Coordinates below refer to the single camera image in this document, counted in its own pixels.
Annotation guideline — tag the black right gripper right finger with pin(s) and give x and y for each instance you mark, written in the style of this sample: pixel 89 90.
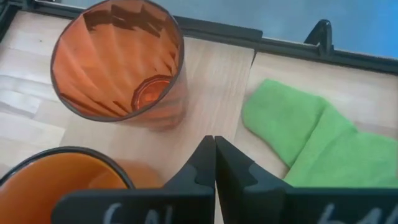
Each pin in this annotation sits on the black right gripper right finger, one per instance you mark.
pixel 248 202

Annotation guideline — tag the orange translucent mug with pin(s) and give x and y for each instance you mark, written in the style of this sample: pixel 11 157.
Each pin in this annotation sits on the orange translucent mug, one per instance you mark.
pixel 46 193

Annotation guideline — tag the green microfibre cloth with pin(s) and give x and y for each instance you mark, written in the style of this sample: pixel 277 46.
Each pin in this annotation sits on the green microfibre cloth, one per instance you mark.
pixel 311 137

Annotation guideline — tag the orange faceted plastic tumbler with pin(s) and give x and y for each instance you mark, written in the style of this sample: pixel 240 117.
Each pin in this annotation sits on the orange faceted plastic tumbler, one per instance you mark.
pixel 109 62

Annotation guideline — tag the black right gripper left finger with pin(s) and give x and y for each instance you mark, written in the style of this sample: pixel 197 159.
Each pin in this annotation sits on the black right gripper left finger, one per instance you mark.
pixel 174 205

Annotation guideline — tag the black aluminium table frame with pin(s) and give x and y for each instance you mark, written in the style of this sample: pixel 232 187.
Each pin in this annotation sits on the black aluminium table frame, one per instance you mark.
pixel 357 60

